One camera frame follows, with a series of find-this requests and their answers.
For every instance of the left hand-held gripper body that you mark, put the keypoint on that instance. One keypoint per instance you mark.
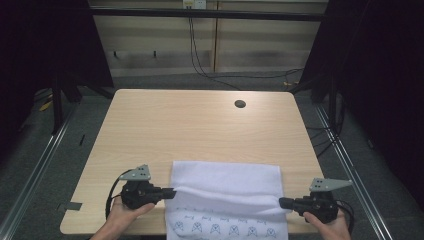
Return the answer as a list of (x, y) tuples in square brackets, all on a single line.
[(138, 193)]

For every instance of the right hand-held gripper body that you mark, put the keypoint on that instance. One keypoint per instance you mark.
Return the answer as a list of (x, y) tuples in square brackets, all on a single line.
[(318, 206)]

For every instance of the white towel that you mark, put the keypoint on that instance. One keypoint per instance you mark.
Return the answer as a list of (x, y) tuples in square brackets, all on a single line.
[(226, 186)]

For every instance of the person's right hand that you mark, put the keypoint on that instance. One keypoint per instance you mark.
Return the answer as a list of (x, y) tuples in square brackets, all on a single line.
[(328, 230)]

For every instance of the person's left hand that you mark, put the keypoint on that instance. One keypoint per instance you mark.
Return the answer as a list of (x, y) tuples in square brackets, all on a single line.
[(123, 216)]

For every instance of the small black floor piece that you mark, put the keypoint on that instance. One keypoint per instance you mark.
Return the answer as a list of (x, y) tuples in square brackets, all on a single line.
[(82, 140)]

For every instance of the round grey table grommet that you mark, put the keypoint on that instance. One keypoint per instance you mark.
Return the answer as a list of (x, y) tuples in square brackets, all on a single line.
[(240, 103)]

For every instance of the black metal stand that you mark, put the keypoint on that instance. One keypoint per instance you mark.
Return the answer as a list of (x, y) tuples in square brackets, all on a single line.
[(57, 100), (332, 100)]

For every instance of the yellow floor object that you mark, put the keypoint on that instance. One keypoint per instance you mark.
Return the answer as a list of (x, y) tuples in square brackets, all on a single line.
[(45, 106)]

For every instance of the black curtain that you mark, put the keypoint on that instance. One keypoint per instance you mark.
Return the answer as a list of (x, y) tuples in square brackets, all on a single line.
[(33, 50), (383, 83)]

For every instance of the aluminium floor rail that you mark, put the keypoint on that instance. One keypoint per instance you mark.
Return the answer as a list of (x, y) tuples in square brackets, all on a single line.
[(36, 166), (350, 166)]

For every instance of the black horizontal frame bar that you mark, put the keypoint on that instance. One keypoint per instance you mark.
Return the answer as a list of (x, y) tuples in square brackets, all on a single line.
[(206, 14)]

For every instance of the white wall socket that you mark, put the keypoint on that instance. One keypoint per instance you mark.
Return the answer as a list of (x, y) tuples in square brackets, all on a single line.
[(194, 3)]

